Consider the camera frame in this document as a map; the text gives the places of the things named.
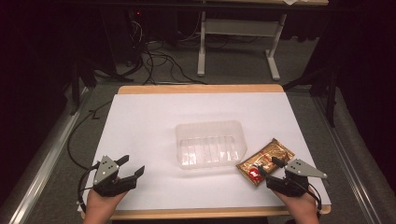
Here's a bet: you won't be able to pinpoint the black stand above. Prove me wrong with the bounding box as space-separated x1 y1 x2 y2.
282 63 341 129
68 59 98 117

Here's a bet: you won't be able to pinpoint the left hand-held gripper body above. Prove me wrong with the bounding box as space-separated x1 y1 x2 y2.
92 155 138 198

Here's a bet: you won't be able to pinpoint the person's right hand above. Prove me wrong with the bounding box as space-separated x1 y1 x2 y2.
272 185 320 224

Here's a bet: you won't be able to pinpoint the clear plastic container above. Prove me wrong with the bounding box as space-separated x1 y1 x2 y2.
175 119 248 171

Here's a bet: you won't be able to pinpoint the aluminium floor rail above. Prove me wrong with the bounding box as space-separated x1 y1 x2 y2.
312 96 396 224
0 88 92 224

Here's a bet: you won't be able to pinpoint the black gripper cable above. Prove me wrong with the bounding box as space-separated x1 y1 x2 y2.
77 161 101 215
290 177 322 217

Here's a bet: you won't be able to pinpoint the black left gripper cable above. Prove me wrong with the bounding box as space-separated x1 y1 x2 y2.
77 161 101 215

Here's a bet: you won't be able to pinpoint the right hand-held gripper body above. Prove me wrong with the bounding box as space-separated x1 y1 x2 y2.
265 158 329 198

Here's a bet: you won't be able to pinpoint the black floor cables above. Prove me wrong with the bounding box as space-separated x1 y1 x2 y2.
92 18 209 86

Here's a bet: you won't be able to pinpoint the gold snack packet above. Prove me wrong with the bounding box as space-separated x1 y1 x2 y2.
235 137 296 188

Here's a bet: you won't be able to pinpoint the white paper sheet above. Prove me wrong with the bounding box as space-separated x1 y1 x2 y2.
77 91 332 213

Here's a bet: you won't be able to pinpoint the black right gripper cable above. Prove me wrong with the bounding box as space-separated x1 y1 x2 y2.
290 177 322 217

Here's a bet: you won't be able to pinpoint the white metal desk frame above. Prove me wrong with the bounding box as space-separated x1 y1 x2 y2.
196 10 288 82

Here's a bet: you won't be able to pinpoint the person's left hand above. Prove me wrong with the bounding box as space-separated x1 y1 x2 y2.
82 189 129 224

